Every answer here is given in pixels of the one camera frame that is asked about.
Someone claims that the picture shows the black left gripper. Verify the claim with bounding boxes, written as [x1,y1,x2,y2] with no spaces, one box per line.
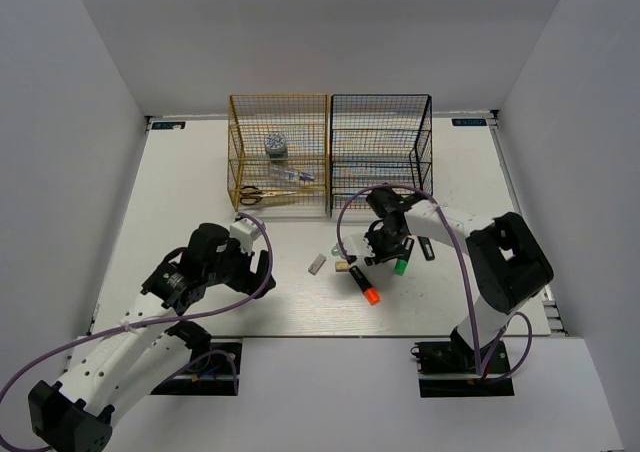
[205,233,276,298]

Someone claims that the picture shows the pink black highlighter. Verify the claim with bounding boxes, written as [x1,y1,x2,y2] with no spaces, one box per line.
[418,236,435,261]

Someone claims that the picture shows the grey white eraser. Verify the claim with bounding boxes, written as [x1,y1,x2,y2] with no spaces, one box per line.
[308,254,327,275]

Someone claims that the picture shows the small beige eraser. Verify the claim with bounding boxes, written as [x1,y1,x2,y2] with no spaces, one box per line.
[335,260,349,272]

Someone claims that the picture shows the black handled scissors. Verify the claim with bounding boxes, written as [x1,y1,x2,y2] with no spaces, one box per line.
[239,186,296,206]

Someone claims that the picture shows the round blue white tape tin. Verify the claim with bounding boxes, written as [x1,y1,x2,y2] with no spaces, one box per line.
[264,132,288,160]

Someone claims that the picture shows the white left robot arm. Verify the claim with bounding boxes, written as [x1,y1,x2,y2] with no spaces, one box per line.
[28,214,276,451]

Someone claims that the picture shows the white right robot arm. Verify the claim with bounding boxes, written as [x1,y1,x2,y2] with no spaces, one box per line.
[361,186,554,373]

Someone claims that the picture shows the green black highlighter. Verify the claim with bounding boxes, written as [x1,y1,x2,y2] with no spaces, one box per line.
[394,252,411,276]

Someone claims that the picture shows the orange black highlighter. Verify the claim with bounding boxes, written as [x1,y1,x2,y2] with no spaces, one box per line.
[349,265,380,306]

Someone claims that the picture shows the left blue table label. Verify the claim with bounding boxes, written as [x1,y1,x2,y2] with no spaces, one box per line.
[151,121,186,130]

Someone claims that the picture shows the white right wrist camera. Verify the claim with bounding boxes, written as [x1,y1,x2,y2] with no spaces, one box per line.
[341,233,374,263]

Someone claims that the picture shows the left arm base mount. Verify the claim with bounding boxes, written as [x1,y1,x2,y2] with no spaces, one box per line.
[151,341,243,397]

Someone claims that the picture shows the black wire mesh basket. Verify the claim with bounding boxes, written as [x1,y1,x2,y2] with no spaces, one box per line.
[328,94,433,215]

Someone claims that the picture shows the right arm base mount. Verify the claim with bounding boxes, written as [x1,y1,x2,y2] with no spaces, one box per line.
[410,341,515,399]

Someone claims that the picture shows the gold wire mesh basket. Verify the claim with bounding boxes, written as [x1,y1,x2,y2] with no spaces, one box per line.
[227,93,330,216]

